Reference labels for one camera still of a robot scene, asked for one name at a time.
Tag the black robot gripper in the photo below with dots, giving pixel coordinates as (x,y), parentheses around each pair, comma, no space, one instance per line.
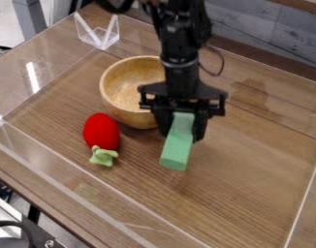
(182,92)

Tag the green rectangular block stick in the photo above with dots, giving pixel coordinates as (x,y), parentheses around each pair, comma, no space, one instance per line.
(178,142)

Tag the light brown wooden bowl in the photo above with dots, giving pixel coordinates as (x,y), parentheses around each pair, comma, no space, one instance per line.
(118,88)

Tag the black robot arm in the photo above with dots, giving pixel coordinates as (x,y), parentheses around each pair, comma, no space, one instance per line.
(184,29)

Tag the red plush strawberry toy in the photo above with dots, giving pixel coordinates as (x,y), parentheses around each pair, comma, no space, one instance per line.
(101,134)

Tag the grey cabinet leg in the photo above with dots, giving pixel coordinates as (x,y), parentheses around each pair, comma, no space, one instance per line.
(31,17)

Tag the clear acrylic enclosure wall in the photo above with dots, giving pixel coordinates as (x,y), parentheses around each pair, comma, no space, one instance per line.
(247,193)

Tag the black table clamp mount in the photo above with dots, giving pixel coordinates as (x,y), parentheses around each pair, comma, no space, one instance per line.
(43,240)

